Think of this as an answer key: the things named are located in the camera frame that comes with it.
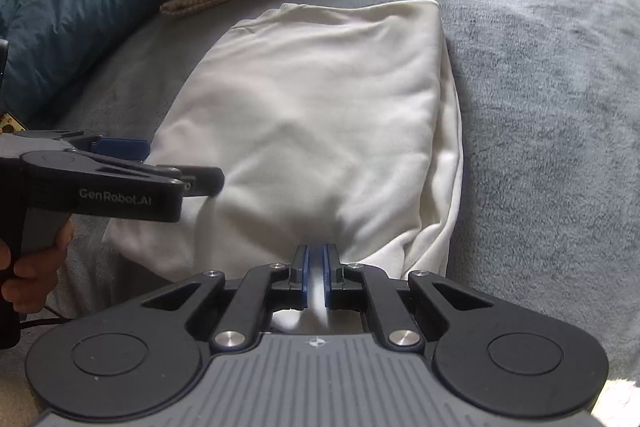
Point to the white sweatshirt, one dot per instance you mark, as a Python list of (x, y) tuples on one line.
[(310, 107)]

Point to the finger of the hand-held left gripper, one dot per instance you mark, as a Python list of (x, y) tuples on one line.
[(122, 149), (202, 181)]

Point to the person's left hand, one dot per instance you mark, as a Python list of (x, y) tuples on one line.
[(35, 277)]

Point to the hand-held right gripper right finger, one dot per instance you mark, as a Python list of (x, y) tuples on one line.
[(328, 272)]

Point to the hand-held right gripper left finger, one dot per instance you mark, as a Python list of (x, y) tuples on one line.
[(301, 272)]

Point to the blue pillow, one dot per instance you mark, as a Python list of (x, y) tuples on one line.
[(90, 7)]

